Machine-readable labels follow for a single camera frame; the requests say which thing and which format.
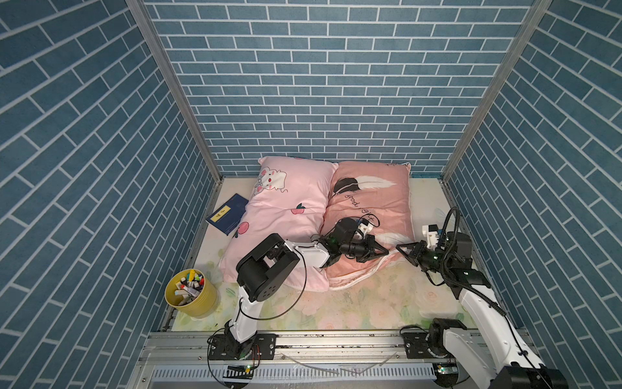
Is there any salmon pink feather pillow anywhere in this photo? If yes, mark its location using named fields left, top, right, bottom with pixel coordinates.
left=322, top=161, right=414, bottom=290

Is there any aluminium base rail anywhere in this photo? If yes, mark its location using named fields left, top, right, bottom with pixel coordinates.
left=125, top=329, right=555, bottom=389

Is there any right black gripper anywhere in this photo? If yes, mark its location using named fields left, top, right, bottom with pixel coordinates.
left=396, top=241, right=450, bottom=275

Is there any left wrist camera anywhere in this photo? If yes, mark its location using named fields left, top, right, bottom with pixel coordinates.
left=333, top=217, right=375, bottom=244

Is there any yellow pen cup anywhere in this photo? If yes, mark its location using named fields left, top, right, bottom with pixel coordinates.
left=165, top=268, right=218, bottom=318

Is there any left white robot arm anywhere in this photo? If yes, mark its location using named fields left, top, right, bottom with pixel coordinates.
left=213, top=233, right=388, bottom=360

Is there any light pink cartoon pillow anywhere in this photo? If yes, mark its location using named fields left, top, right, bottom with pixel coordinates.
left=219, top=157, right=339, bottom=283

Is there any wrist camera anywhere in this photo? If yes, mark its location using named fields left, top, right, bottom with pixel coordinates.
left=333, top=217, right=375, bottom=244
left=422, top=225, right=473, bottom=259

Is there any dark blue notebook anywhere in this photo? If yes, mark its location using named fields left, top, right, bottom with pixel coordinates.
left=207, top=194, right=249, bottom=235

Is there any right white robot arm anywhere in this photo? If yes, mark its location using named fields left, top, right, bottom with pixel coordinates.
left=397, top=241, right=569, bottom=388

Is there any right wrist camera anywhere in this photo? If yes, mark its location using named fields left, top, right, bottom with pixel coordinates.
left=422, top=225, right=473, bottom=259

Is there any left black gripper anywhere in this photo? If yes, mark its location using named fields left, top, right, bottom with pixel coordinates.
left=336, top=235, right=388, bottom=264

